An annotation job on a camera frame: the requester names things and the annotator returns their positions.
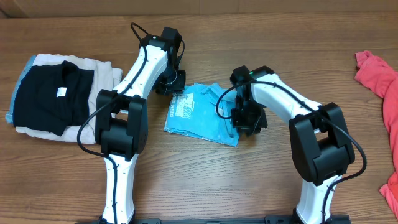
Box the light blue t-shirt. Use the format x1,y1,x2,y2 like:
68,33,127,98
164,83,239,147

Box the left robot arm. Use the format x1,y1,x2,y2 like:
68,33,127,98
95,27,186,223

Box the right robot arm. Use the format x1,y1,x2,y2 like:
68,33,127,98
230,66,355,223

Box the black folded garment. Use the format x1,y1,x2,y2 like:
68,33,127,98
12,61,94,136

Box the red garment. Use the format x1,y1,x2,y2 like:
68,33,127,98
354,50,397,215

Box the folded blue jeans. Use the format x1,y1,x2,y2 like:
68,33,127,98
5,55,36,124

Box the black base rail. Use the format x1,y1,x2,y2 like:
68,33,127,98
76,215,351,224

